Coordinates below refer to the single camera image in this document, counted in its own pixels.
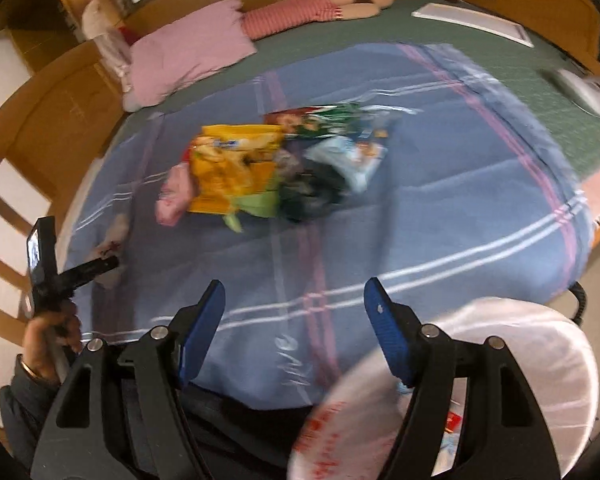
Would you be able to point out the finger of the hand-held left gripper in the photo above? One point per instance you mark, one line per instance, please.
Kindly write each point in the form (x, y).
(90, 270)

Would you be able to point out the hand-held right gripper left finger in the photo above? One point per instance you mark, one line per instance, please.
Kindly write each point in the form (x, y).
(207, 330)

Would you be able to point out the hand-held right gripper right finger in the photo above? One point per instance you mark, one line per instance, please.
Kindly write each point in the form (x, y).
(387, 335)

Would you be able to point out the person's left hand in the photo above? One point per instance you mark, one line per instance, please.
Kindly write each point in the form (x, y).
(40, 345)

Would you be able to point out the pink packet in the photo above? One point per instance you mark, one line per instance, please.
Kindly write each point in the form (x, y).
(172, 200)

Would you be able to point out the blue plaid blanket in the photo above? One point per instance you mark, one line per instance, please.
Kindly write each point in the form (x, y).
(430, 210)

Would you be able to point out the light green packet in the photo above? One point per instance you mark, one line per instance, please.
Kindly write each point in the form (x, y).
(255, 205)

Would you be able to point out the black plastic bag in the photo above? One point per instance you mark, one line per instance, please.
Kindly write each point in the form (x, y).
(310, 195)

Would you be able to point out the wooden bed headboard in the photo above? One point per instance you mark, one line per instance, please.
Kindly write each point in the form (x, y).
(55, 110)

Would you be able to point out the yellow snack packet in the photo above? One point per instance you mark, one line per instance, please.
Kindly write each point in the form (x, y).
(225, 170)

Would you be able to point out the light blue packet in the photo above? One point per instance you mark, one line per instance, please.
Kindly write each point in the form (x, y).
(345, 160)

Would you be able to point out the red and green packet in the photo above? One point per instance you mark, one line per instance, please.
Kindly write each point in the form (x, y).
(300, 120)

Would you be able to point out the pink pillow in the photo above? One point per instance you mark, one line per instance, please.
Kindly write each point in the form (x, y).
(190, 55)

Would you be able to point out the white cloth bundle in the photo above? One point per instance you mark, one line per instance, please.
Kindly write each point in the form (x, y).
(100, 25)

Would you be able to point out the green bed sheet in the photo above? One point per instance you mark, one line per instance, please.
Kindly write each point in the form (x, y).
(480, 50)

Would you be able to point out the white handheld device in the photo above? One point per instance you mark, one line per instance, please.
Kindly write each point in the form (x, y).
(585, 90)

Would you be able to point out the doll in red striped dress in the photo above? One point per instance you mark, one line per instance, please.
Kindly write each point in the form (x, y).
(290, 12)

